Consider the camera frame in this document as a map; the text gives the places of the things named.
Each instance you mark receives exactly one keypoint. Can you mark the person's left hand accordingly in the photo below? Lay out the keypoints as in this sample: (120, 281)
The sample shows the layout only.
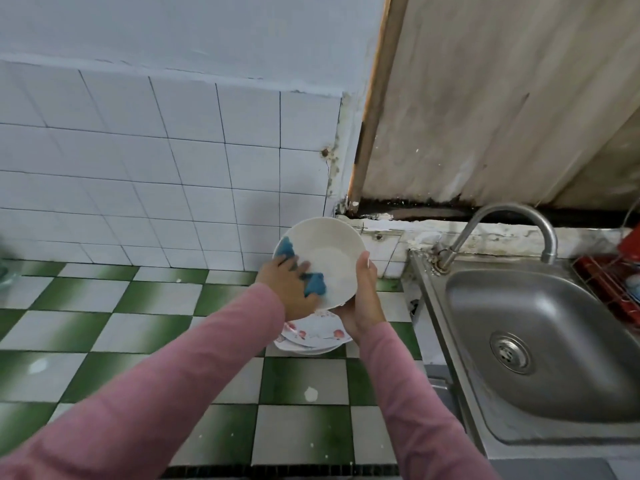
(288, 290)

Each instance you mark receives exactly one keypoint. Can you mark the person's right hand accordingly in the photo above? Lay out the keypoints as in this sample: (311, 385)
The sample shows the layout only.
(362, 303)

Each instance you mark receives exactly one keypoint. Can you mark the blue cleaning cloth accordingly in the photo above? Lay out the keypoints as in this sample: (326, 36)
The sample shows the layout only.
(316, 285)

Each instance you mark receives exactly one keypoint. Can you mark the stack of floral plates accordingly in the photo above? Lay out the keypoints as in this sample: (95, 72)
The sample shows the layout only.
(315, 332)

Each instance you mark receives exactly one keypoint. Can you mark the white bowl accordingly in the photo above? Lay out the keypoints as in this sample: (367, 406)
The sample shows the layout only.
(330, 243)

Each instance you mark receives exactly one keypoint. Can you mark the person's left forearm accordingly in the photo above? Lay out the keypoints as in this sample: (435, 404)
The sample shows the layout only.
(140, 395)

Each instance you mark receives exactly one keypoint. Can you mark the person's right forearm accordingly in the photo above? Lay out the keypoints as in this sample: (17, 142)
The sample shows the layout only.
(420, 415)

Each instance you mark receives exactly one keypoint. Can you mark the green checkered tile countertop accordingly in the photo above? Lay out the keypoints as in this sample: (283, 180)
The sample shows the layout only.
(120, 330)

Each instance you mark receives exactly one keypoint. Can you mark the chrome faucet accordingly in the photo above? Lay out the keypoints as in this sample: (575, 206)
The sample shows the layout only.
(500, 213)

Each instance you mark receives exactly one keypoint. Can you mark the stainless steel sink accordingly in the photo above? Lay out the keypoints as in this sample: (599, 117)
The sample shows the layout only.
(560, 325)

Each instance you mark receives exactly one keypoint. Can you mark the weathered wooden board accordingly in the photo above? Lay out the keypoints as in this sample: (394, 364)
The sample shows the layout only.
(500, 95)

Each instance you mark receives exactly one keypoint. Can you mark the red plastic cutlery cup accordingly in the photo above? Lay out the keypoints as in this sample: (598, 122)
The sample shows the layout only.
(632, 243)

